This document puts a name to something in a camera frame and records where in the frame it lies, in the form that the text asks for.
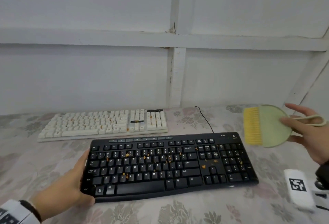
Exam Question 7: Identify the person's left hand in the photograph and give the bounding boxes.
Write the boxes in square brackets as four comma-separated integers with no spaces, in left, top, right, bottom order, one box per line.
[29,149,96,215]

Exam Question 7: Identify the person's right hand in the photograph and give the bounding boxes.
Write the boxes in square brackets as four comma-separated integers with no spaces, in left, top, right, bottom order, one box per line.
[280,103,329,165]

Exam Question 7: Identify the green brush yellow bristles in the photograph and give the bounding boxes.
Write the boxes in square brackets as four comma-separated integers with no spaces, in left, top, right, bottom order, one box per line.
[243,104,327,149]

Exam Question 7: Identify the white keyboard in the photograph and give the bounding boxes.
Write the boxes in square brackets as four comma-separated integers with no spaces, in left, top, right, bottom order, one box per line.
[38,108,169,143]

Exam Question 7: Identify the black keyboard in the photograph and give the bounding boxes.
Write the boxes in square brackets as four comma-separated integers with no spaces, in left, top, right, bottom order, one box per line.
[81,132,259,203]

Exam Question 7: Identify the person's left forearm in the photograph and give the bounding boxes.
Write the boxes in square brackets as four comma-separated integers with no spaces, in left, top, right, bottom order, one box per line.
[18,199,42,224]

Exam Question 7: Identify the person's right forearm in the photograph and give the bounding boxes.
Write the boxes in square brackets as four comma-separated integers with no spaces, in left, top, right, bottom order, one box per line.
[315,159,329,183]

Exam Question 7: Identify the floral tablecloth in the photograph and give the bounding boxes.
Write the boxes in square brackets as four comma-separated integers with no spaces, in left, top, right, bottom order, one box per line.
[0,104,329,224]

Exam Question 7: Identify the white marker left wristband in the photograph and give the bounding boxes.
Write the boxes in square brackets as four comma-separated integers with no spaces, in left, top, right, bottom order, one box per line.
[0,200,34,224]

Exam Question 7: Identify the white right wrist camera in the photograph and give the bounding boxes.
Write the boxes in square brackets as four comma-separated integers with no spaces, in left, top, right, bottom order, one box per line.
[283,169,329,213]

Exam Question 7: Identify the black keyboard cable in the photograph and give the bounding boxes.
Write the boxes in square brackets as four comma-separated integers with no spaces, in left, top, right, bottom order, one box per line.
[193,106,215,134]

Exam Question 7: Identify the white wooden frame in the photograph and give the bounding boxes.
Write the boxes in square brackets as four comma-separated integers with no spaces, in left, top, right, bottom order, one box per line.
[0,0,329,109]

